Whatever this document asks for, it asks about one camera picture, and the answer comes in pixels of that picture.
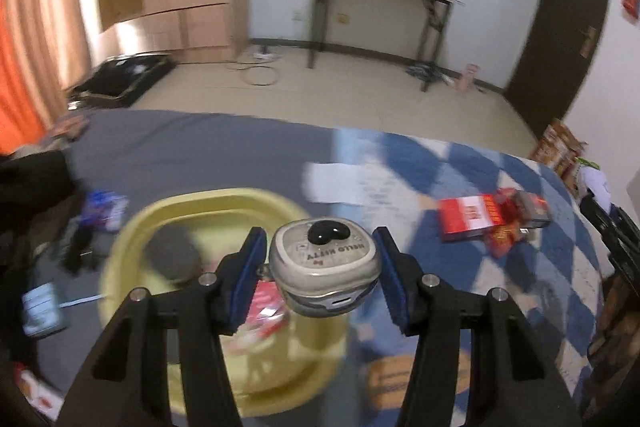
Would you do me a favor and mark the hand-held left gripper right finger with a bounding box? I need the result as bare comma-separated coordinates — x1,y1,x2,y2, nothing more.
372,227,583,427

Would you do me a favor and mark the light blue small device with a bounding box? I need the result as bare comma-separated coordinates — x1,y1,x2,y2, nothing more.
22,282,68,338

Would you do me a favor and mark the coiled floor cable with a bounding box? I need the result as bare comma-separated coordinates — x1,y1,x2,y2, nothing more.
242,64,278,86

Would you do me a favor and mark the blue checkered blanket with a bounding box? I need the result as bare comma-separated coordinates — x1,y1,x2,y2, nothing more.
305,127,616,427

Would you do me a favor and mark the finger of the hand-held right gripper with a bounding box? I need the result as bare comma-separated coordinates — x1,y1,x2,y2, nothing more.
580,196,640,280

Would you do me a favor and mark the black round sponge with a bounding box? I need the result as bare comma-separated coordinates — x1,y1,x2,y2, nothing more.
145,227,203,283

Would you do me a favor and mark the white device cable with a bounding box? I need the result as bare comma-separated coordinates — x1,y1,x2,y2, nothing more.
60,294,103,308

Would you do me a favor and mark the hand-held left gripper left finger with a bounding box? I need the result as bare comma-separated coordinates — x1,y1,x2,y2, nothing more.
57,227,268,427

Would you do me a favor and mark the blue snack packet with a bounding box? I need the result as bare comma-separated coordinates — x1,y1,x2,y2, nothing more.
80,191,128,233

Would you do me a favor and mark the black rectangular pouch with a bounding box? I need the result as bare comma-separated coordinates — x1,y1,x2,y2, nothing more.
60,227,96,275

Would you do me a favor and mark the yellow plastic basin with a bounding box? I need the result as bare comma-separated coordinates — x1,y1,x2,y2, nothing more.
100,189,351,418

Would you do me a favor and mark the orange striped curtain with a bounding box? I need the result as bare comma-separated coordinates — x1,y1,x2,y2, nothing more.
0,0,101,152

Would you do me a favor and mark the stack of snack boxes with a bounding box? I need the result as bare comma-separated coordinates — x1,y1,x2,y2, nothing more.
532,119,588,178

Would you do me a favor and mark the silver earbud case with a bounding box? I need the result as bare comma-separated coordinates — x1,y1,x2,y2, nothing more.
269,217,383,319

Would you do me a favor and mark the glossy red cigarette pack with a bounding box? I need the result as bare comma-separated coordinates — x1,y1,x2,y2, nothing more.
235,279,292,353

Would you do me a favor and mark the white paper slip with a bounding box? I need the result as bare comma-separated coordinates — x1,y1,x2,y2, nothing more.
302,162,401,208

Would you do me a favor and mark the dark cigarette box silver end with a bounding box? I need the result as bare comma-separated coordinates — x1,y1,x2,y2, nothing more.
515,189,553,230

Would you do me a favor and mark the black jacket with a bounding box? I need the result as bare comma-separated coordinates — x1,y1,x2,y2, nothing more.
0,149,86,258

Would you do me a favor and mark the black suitcase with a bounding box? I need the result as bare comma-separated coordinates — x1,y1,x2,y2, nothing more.
67,54,176,108

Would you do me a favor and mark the white plastic bag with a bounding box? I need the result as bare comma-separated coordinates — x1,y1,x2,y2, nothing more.
575,157,611,208

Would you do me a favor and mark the red and white cigarette pack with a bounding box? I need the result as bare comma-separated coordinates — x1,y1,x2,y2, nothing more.
439,194,501,243

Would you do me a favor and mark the dark brown door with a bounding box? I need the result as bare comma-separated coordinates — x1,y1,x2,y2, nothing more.
505,0,613,138

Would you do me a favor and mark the pink carton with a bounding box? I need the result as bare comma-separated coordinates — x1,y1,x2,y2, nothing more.
459,64,480,92

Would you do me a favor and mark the power strip with cables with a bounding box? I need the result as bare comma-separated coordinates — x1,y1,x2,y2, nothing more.
407,64,451,82

